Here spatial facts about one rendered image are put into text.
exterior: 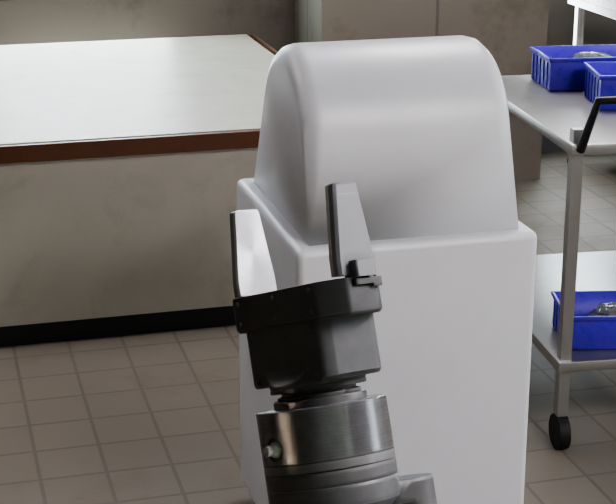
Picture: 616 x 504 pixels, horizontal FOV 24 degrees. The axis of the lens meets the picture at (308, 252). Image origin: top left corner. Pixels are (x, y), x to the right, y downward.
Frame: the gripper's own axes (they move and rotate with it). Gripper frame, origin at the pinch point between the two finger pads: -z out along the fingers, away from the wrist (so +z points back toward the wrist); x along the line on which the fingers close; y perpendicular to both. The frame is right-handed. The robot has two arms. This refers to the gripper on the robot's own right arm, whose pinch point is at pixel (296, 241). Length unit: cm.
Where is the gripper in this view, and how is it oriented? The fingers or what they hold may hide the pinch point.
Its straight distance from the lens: 98.0
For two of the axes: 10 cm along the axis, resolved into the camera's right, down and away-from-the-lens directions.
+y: -7.7, 0.7, -6.3
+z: 1.5, 9.9, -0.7
